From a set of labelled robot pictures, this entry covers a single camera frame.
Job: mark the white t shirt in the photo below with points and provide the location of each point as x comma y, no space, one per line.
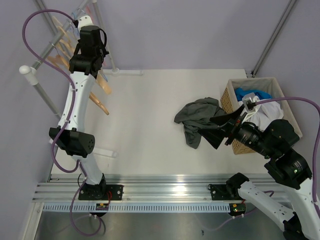
266,113

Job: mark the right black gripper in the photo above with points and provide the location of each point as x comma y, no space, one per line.
215,135

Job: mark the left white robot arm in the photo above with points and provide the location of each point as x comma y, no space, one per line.
70,135

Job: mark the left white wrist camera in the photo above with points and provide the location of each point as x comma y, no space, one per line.
84,21

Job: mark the cream plastic hanger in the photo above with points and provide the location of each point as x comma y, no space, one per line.
60,27

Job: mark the light blue wire hanger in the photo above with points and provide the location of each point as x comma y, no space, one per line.
75,23

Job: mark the aluminium mounting rail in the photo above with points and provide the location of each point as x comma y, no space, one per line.
142,188

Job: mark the white slotted cable duct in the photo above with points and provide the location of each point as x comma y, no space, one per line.
117,207

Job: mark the metal clothes rack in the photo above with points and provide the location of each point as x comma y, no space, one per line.
121,21

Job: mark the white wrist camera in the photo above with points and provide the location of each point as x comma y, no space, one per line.
250,105
84,21

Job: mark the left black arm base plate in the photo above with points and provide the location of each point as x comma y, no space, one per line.
112,192

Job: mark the beige wooden hanger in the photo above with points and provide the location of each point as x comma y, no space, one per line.
65,47

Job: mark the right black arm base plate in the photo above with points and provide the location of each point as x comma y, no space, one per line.
219,192

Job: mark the dark grey t shirt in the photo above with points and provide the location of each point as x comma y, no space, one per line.
196,116

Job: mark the bright blue t shirt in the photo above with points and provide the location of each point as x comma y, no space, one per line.
240,93

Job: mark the brown wooden hanger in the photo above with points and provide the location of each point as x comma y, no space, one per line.
97,102

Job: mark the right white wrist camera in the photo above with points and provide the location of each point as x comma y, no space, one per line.
250,105

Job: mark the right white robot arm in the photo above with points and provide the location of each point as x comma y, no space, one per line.
287,167

